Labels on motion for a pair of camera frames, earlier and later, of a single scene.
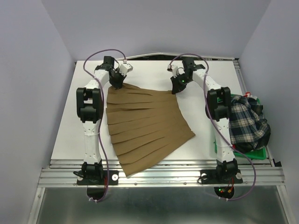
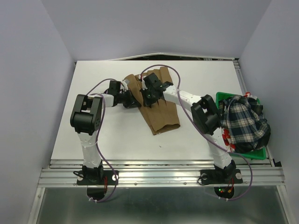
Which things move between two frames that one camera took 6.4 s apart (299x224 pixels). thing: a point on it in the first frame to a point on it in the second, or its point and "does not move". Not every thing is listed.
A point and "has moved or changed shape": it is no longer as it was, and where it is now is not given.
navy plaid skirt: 248,129 does not move
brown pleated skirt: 144,125 has moved or changed shape
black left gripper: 118,84 to 131,102
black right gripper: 176,87 to 146,102
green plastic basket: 257,154 does not move
